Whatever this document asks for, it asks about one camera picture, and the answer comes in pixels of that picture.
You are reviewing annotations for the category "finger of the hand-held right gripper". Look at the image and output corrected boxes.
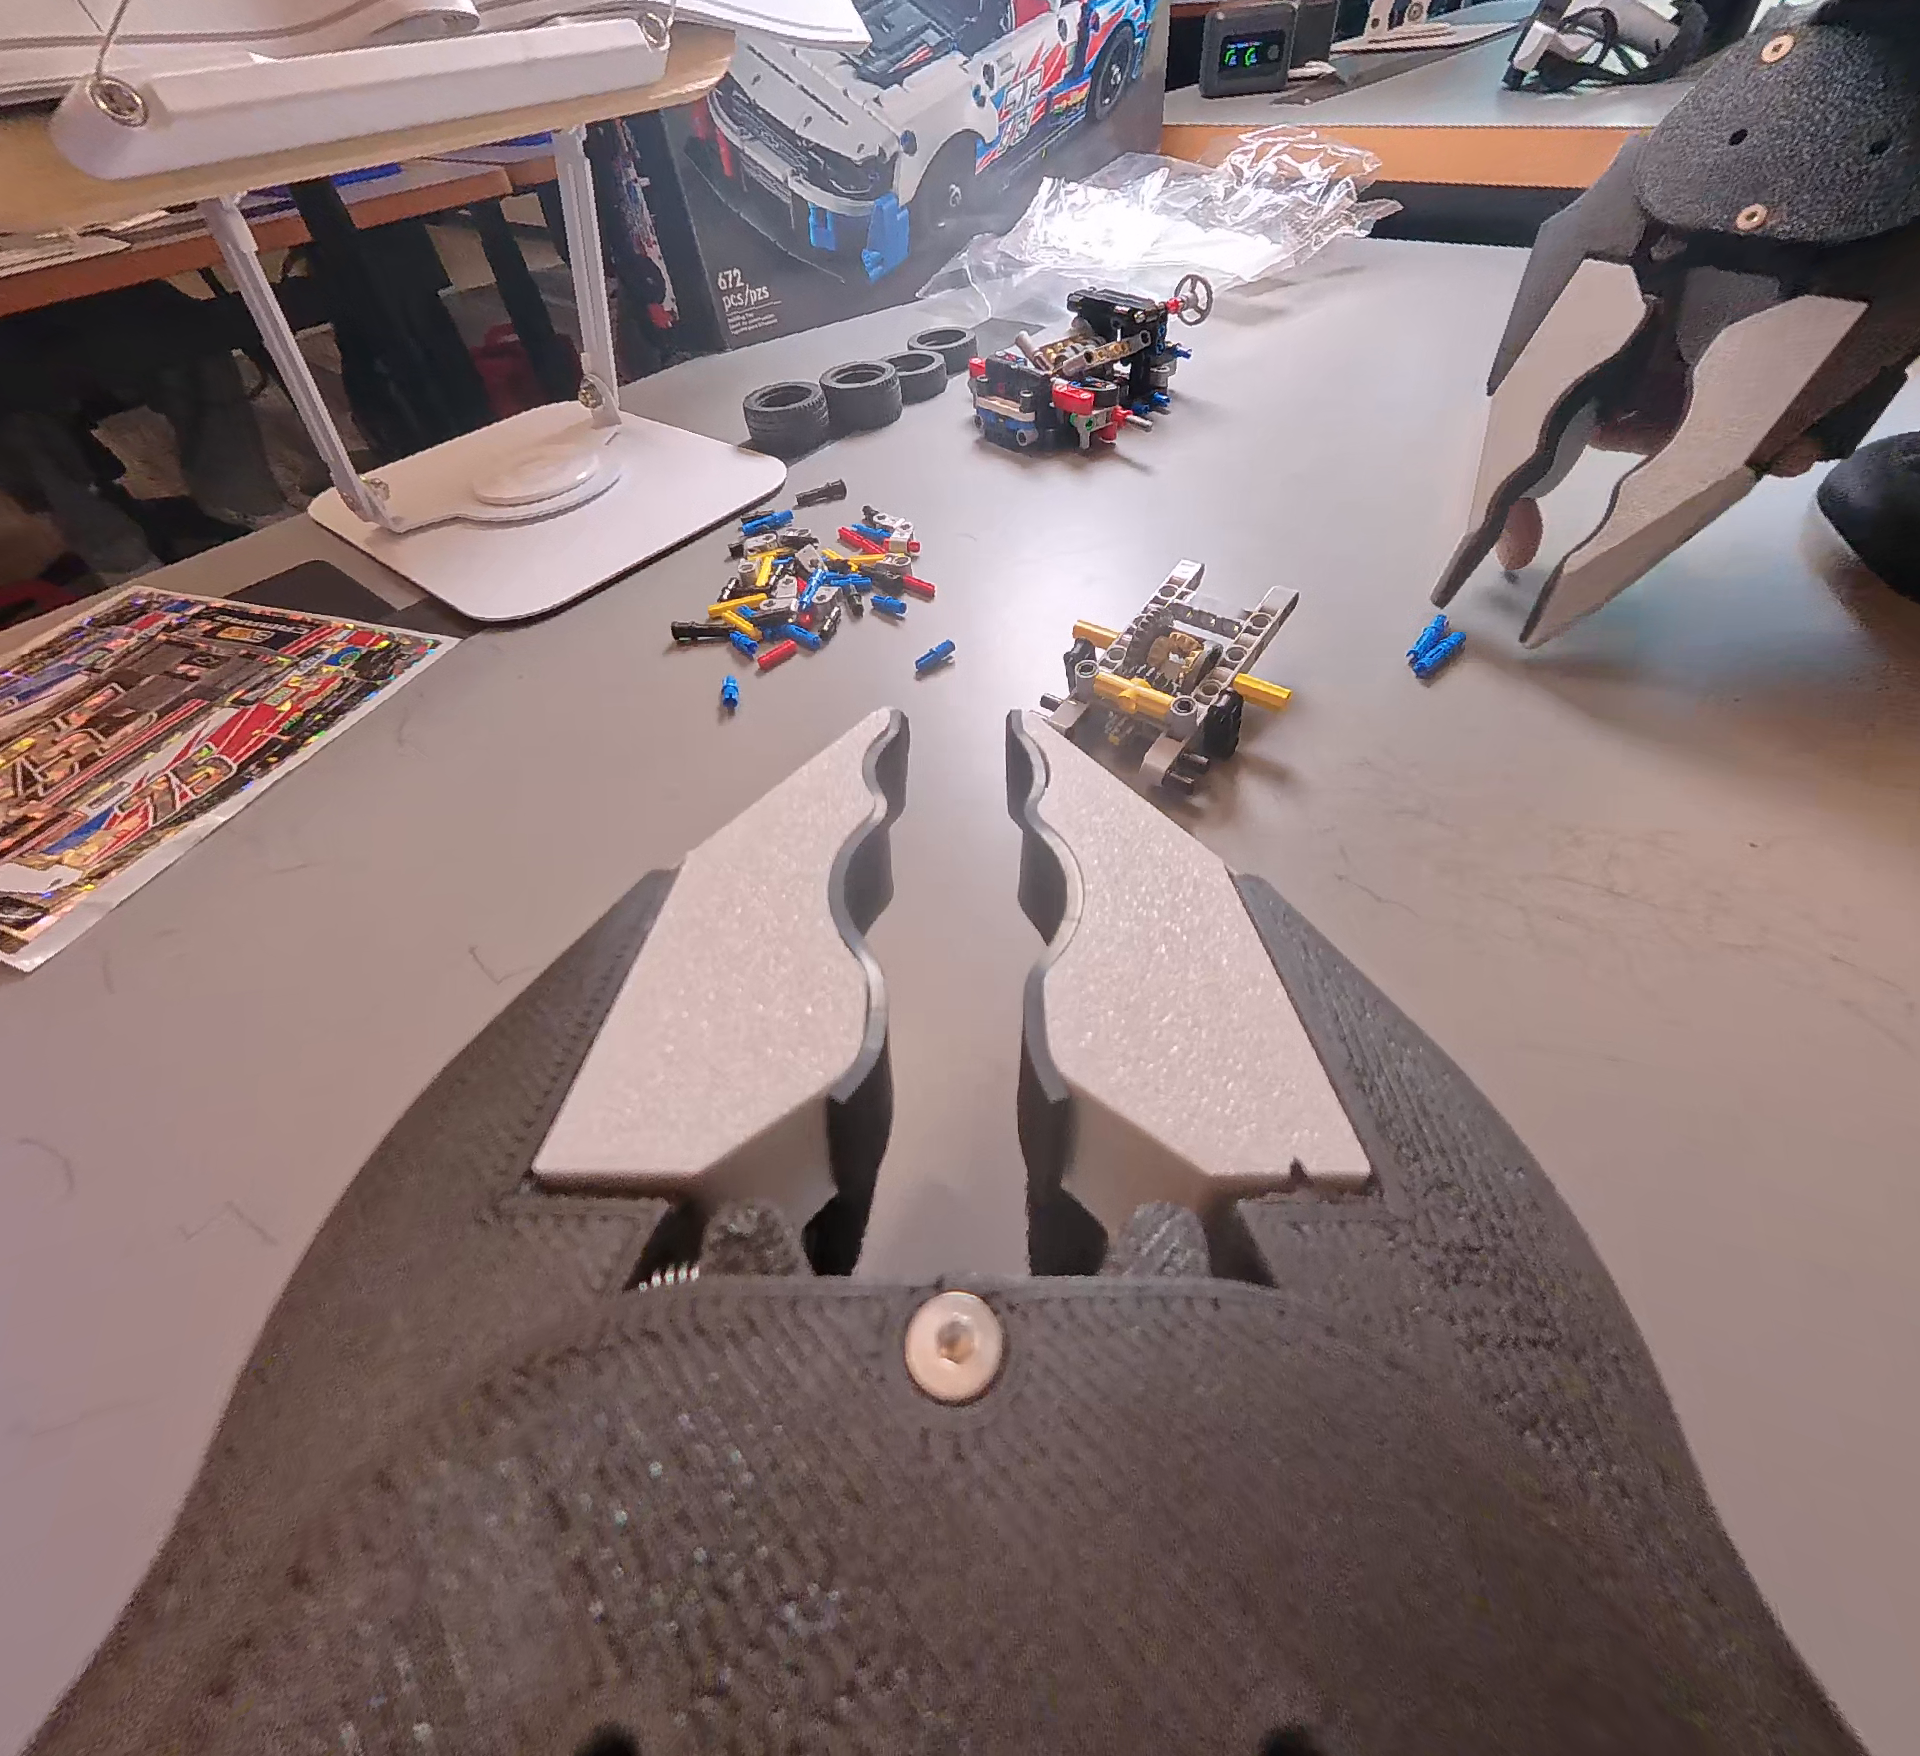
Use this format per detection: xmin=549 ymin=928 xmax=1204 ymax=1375
xmin=1516 ymin=289 xmax=1871 ymax=650
xmin=1429 ymin=255 xmax=1664 ymax=612

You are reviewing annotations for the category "clear plastic bag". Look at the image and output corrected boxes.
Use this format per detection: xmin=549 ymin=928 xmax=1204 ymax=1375
xmin=922 ymin=128 xmax=1395 ymax=302

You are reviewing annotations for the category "lego set box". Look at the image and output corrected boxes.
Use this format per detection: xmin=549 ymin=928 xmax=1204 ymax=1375
xmin=616 ymin=0 xmax=1180 ymax=385

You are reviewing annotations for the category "grey lego frame assembly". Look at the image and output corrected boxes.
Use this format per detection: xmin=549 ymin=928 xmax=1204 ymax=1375
xmin=1040 ymin=559 xmax=1299 ymax=797

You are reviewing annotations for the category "black desk mat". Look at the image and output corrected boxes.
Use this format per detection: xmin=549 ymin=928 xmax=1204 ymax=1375
xmin=0 ymin=553 xmax=459 ymax=646

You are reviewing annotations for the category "small black display device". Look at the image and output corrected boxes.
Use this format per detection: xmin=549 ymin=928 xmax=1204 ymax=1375
xmin=1195 ymin=0 xmax=1301 ymax=100

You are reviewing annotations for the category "person's right hand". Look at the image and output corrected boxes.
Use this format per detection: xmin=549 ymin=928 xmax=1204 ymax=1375
xmin=1500 ymin=338 xmax=1920 ymax=572

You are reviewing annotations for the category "lego car chassis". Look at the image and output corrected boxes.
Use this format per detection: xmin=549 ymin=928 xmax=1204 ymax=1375
xmin=965 ymin=274 xmax=1208 ymax=452

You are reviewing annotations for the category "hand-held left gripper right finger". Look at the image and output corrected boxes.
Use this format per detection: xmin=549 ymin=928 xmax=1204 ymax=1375
xmin=1002 ymin=708 xmax=1375 ymax=1234

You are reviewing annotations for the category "pile of mixed lego pieces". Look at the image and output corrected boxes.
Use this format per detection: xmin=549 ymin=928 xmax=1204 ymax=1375
xmin=668 ymin=473 xmax=940 ymax=671

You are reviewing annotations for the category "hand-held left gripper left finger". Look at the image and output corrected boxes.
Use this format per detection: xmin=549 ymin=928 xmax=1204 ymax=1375
xmin=530 ymin=707 xmax=911 ymax=1226

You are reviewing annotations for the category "background wooden table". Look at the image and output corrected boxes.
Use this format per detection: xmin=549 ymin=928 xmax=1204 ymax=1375
xmin=1163 ymin=0 xmax=1727 ymax=195

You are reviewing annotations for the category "lego instruction booklet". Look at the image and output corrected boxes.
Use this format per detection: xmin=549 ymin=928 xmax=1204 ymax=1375
xmin=0 ymin=584 xmax=459 ymax=972

